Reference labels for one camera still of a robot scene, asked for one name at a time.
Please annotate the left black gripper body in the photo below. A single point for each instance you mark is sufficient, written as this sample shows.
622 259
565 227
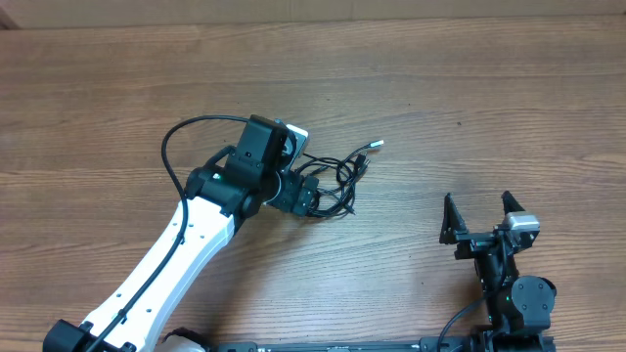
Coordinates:
286 198

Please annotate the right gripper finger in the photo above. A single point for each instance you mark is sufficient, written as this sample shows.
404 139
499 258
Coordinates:
510 204
453 227

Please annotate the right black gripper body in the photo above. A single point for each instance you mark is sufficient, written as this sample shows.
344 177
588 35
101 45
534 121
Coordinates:
474 242

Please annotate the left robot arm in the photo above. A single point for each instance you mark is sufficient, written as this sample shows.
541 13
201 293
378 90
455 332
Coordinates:
214 203

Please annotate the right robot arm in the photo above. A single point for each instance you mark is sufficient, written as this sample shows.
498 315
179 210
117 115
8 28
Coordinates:
519 307

